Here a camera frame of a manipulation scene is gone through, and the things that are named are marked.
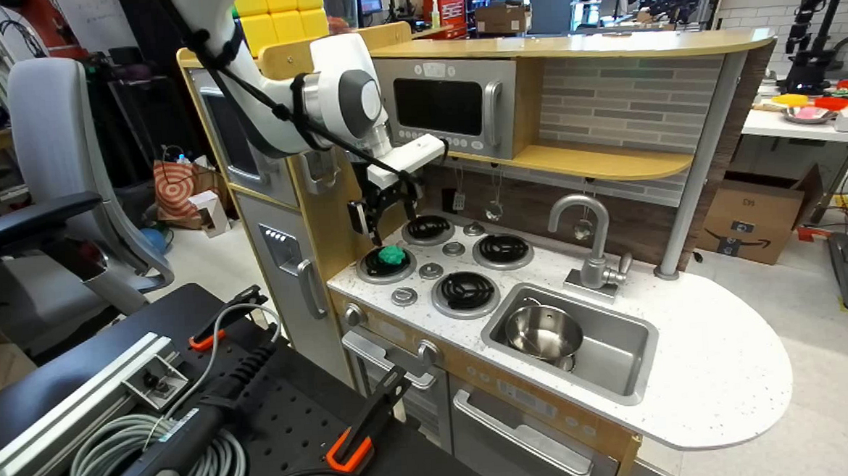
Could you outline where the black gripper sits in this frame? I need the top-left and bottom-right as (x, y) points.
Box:
(352, 154), (426, 249)

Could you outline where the steel pot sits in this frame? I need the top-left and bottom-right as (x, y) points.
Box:
(502, 294), (586, 375)

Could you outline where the grey sink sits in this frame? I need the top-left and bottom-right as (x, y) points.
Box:
(478, 276), (662, 414)

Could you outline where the black coil burner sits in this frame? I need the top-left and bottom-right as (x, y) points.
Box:
(471, 230), (536, 273)
(401, 212), (457, 249)
(355, 243), (419, 286)
(430, 268), (503, 322)

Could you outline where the hanging toy spoon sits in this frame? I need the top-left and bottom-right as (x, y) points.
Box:
(483, 166), (506, 223)

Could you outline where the microwave door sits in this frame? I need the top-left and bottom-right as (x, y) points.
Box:
(373, 51), (523, 168)

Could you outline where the tall fridge door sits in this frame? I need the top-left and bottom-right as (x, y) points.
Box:
(235, 187), (357, 394)

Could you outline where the small fridge door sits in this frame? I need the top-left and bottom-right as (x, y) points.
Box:
(188, 62), (301, 214)

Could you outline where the white carton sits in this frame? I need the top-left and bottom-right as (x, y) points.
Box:
(188, 188), (233, 240)

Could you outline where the hanging toy ladle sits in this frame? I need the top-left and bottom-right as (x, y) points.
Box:
(570, 180), (596, 243)

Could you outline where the oven door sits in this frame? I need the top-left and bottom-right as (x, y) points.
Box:
(341, 324), (452, 457)

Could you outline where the black and orange clamp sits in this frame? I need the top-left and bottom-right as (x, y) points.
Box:
(185, 284), (273, 354)
(320, 365), (416, 476)

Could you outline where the silver tap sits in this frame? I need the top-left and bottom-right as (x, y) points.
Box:
(546, 191), (636, 306)

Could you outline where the red machine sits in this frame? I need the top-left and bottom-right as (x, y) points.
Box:
(422, 0), (469, 30)

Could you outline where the bag with red target print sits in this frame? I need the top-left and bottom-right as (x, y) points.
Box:
(151, 156), (230, 233)

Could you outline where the small cardboard box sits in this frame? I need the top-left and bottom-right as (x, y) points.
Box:
(473, 0), (534, 37)

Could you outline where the stack of yellow foam blocks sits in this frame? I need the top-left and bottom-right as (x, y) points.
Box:
(233, 0), (331, 58)

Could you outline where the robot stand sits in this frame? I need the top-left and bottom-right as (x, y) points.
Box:
(0, 266), (513, 476)

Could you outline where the blue ball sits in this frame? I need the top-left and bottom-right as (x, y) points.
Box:
(140, 226), (172, 257)

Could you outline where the grey dishwasher door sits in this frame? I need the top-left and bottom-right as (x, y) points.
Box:
(447, 364), (623, 476)

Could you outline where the toy kitchen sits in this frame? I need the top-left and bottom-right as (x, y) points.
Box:
(175, 2), (801, 476)

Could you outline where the grey office chair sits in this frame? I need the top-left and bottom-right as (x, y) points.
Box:
(0, 51), (178, 342)

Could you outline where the large cardboard box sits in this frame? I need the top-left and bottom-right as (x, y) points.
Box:
(691, 164), (829, 270)

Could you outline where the white tile backboard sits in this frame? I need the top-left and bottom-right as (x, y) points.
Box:
(711, 0), (848, 87)

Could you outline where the steel plate with pink toy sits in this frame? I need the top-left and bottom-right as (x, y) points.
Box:
(782, 103), (838, 127)

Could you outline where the tall fridge door handle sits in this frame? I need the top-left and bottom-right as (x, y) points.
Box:
(296, 257), (330, 322)

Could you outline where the microwave door handle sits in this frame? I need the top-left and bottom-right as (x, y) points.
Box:
(481, 80), (507, 149)

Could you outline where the oven door handle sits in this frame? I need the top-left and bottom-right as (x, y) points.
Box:
(341, 326), (437, 394)

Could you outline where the dishwasher door handle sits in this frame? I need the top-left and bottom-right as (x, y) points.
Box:
(452, 383), (596, 476)

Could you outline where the coil of grey cable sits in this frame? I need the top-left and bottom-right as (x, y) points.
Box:
(49, 302), (292, 476)

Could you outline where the aluminium rail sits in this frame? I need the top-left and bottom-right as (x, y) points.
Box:
(0, 330), (195, 476)

